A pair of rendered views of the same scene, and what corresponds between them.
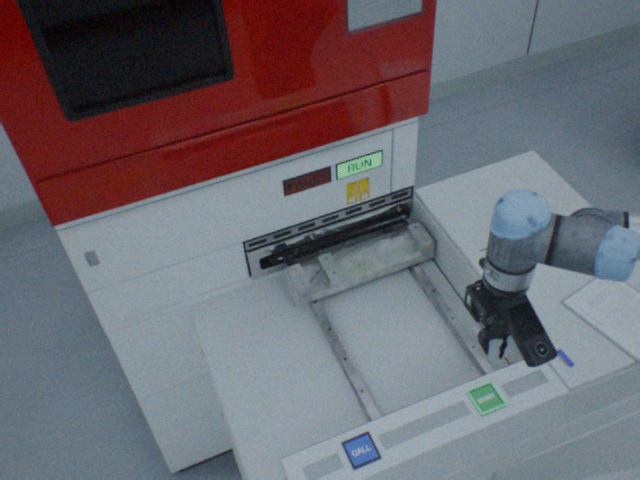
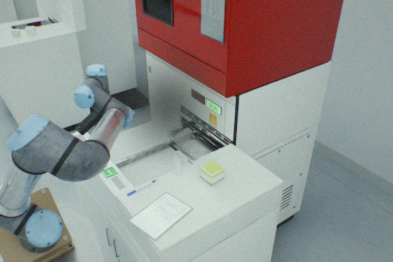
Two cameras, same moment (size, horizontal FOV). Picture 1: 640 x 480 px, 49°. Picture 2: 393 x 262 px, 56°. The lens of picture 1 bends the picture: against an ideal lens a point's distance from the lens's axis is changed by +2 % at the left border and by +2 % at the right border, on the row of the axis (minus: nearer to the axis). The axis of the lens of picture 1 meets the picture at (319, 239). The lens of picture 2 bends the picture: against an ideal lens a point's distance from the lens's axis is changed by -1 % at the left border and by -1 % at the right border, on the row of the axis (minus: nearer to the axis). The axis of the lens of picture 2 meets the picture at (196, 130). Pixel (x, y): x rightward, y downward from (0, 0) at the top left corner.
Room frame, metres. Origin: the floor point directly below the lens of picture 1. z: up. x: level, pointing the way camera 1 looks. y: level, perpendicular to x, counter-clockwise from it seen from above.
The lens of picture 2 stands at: (0.66, -1.61, 2.02)
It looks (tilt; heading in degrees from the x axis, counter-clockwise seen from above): 33 degrees down; 73
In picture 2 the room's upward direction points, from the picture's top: straight up
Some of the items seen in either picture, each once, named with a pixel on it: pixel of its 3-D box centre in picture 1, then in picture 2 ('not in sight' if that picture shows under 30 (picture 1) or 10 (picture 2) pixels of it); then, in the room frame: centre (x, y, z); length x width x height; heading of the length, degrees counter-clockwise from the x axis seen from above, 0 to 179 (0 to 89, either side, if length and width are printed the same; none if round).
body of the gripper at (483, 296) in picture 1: (499, 296); not in sight; (0.69, -0.28, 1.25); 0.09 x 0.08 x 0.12; 19
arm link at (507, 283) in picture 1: (507, 267); not in sight; (0.68, -0.28, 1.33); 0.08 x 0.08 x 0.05
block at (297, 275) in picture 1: (299, 280); (175, 129); (1.05, 0.06, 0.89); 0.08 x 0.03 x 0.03; 19
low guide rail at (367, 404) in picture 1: (337, 347); (150, 151); (0.89, -0.02, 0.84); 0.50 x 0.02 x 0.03; 19
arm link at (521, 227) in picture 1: (519, 231); (97, 80); (0.68, -0.29, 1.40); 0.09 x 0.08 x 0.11; 65
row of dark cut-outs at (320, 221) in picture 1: (330, 218); (203, 123); (1.19, -0.03, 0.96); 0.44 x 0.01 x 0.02; 109
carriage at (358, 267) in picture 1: (359, 266); (192, 147); (1.11, -0.09, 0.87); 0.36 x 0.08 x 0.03; 109
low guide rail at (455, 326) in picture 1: (442, 308); not in sight; (0.98, -0.28, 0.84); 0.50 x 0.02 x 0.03; 19
